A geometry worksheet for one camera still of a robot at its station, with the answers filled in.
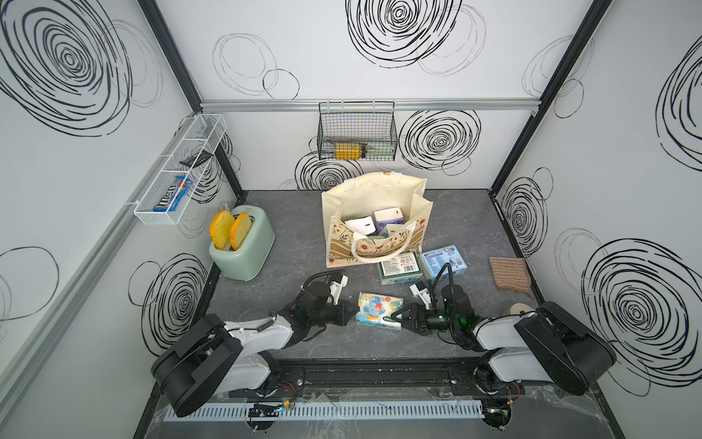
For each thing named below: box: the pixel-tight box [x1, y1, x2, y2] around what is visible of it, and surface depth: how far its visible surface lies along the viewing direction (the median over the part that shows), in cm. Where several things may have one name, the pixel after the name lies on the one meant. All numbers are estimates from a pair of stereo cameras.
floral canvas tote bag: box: [321, 171, 434, 268], surface depth 86 cm
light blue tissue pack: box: [344, 215, 376, 236], surface depth 84 cm
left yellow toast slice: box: [209, 210, 235, 250], surface depth 83 cm
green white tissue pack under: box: [379, 251, 424, 286], surface depth 92 cm
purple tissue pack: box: [372, 206, 405, 235], surface depth 97 cm
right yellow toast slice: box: [229, 212, 252, 251], surface depth 83 cm
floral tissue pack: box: [355, 291, 405, 331], surface depth 83 cm
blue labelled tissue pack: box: [420, 245, 468, 279], surface depth 93 cm
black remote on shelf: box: [179, 149, 214, 169], surface depth 82 cm
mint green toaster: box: [208, 204, 276, 282], surface depth 91 cm
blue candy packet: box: [153, 175, 194, 213], surface depth 72 cm
